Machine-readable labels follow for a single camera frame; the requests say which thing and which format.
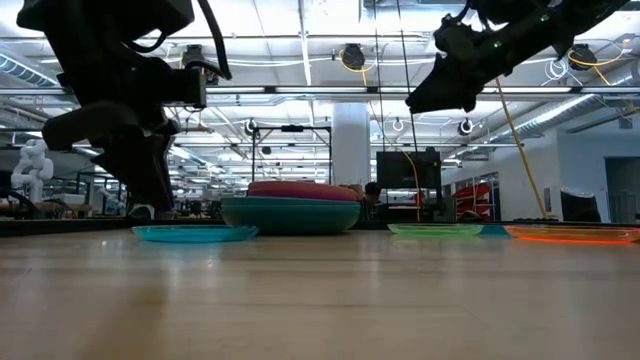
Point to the black round bin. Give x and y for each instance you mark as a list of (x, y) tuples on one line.
[(580, 205)]

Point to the silver ventilation duct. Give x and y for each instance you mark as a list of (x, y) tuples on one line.
[(25, 70), (575, 107)]

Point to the small clear orange plate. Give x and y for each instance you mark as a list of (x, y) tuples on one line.
[(575, 234)]

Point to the black aluminium table frame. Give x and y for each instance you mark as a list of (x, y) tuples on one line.
[(60, 227)]

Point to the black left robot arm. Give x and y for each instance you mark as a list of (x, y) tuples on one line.
[(100, 20)]

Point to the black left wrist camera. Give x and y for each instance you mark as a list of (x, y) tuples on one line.
[(192, 85)]

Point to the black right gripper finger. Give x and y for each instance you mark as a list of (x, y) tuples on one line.
[(425, 95), (462, 92)]

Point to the white building pillar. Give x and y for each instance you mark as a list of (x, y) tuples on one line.
[(350, 145)]

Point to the red rack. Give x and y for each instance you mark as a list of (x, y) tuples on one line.
[(472, 192)]

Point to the black gantry frame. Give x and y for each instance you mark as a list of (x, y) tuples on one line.
[(292, 128)]

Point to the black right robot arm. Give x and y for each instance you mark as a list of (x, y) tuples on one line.
[(560, 20)]

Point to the salmon pink plastic plate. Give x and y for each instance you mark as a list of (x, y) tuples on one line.
[(300, 187)]

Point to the black monitor screen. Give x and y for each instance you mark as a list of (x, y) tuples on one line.
[(395, 170)]

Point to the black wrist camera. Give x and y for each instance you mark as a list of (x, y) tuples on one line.
[(192, 85), (452, 35)]

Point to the large dark green plastic plate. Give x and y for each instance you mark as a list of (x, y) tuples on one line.
[(290, 222)]

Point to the small clear cyan plate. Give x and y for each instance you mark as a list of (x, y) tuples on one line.
[(195, 234), (495, 230)]

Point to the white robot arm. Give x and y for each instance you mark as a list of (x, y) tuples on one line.
[(30, 170)]

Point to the person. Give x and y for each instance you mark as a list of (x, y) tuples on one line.
[(372, 192)]

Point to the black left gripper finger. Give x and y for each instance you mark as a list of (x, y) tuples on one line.
[(159, 170), (127, 170)]

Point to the small clear green plate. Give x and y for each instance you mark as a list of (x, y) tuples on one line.
[(435, 230)]

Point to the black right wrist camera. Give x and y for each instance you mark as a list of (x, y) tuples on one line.
[(452, 35)]

